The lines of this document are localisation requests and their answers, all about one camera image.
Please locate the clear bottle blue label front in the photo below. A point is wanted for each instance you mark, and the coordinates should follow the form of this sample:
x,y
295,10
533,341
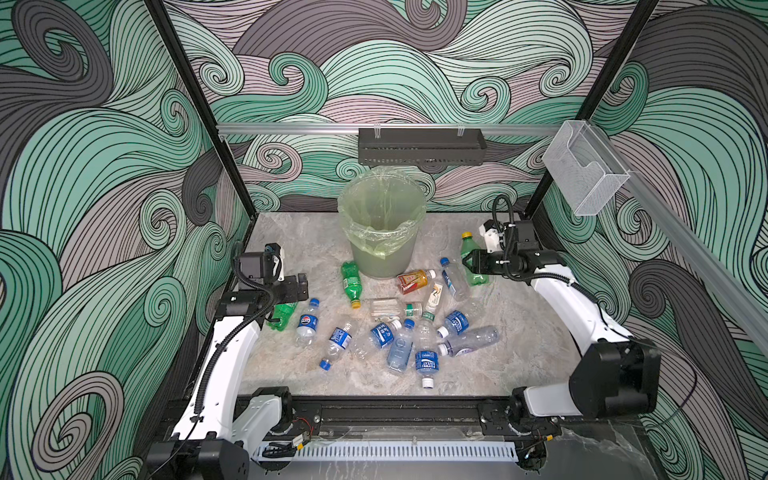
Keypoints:
x,y
426,359

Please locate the clear bottle blue label white cap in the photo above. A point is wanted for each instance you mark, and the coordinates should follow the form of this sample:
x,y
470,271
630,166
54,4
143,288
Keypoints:
x,y
376,338

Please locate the aluminium back rail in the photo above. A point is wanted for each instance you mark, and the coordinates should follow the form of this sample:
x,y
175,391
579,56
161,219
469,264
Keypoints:
x,y
305,128

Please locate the white slotted cable duct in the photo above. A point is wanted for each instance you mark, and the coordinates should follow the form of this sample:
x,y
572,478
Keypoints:
x,y
449,451

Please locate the aluminium right rail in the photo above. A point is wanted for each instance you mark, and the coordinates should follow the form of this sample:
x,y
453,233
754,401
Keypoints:
x,y
656,185

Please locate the red yellow tea bottle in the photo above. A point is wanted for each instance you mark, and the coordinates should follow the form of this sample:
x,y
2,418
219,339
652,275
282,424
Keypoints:
x,y
412,281

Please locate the green plastic bin liner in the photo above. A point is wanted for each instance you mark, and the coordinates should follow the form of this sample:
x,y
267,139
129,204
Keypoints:
x,y
381,210

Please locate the clear blue tinted bottle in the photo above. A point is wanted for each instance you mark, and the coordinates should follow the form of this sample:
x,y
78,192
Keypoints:
x,y
400,350

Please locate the black wall tray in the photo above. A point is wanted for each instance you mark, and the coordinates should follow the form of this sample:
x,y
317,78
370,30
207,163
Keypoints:
x,y
427,148

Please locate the aluminium rail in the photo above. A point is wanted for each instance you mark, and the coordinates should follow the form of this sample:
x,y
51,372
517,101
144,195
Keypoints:
x,y
656,185
305,128

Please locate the small bottle blue label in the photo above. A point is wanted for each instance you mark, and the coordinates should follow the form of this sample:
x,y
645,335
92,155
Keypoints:
x,y
455,323

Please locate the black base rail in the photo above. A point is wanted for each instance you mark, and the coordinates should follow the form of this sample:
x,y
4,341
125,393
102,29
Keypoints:
x,y
331,416

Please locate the clear bottle white picture label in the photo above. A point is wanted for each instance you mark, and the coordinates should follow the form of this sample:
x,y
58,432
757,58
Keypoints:
x,y
432,303

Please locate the pepsi label clear bottle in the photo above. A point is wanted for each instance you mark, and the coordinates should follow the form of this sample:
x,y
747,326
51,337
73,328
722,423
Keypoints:
x,y
306,330

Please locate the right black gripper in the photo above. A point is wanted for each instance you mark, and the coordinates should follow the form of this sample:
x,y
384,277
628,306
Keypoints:
x,y
480,262

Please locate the green bottle yellow cap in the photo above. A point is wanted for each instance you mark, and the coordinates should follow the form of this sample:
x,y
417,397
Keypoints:
x,y
352,284

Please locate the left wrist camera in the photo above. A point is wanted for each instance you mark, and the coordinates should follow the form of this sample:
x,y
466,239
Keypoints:
x,y
265,267

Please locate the clear bottle green cap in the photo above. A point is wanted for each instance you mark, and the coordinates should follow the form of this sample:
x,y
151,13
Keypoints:
x,y
394,308

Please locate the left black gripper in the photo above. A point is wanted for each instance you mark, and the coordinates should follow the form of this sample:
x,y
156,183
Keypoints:
x,y
290,294

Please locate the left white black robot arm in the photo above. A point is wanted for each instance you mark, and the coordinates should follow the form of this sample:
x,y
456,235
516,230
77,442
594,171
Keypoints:
x,y
211,441

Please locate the clear grey bottle white cap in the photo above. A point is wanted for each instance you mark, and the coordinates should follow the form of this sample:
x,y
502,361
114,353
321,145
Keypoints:
x,y
469,341

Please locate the grey mesh waste bin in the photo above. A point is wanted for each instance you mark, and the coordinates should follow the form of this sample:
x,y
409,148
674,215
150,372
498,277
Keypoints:
x,y
384,240

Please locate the clear plastic wall holder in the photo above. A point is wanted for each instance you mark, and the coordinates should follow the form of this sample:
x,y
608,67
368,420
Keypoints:
x,y
585,166

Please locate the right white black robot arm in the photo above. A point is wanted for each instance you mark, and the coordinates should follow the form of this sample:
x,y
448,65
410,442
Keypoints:
x,y
617,375

